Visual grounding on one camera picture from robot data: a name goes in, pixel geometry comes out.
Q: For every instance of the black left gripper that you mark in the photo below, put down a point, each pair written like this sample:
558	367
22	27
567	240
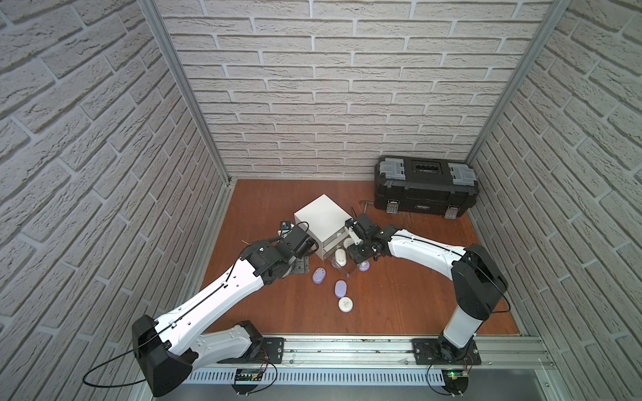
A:
305	243

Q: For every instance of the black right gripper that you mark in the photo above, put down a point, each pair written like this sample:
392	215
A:
353	249

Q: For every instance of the purple earphone case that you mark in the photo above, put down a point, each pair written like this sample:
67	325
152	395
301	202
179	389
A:
364	266
319	275
340	288

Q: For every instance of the white oblong earphone case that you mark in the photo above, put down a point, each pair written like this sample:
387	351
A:
340	258

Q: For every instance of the white drawer cabinet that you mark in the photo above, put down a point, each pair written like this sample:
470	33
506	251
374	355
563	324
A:
326	222

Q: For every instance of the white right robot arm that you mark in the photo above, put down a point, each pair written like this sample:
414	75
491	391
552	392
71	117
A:
478	283

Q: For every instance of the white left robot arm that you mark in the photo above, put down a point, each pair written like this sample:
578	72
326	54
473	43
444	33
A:
170	347

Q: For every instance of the black plastic toolbox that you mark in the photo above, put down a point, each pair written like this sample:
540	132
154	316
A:
446	188

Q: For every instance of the left controller board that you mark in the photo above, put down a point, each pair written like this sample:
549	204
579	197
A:
247	381

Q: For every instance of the controller board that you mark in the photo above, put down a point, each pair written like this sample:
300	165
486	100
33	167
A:
247	381
456	382

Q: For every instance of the right controller board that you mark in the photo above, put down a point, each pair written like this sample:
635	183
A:
456	382

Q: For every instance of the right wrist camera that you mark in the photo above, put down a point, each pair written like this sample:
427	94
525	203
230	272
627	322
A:
353	235

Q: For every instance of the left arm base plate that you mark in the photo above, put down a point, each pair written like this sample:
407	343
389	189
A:
270	348

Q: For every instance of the aluminium frame rail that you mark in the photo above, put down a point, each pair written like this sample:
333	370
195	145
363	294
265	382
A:
303	351

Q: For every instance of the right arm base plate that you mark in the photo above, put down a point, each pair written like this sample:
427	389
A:
439	351

